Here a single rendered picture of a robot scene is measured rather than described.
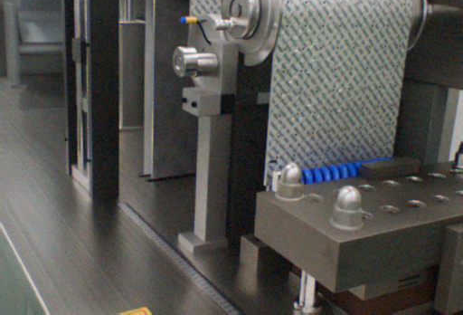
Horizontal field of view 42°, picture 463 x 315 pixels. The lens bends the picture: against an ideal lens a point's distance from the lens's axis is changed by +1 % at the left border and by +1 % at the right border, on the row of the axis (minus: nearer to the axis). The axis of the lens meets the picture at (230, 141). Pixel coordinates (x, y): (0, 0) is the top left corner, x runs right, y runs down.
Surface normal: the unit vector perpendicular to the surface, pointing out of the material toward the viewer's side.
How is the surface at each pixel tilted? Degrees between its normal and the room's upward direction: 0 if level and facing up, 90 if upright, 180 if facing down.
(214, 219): 90
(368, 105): 90
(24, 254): 0
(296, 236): 90
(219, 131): 90
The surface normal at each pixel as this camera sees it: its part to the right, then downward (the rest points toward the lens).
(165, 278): 0.05, -0.96
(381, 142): 0.51, 0.26
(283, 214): -0.86, 0.10
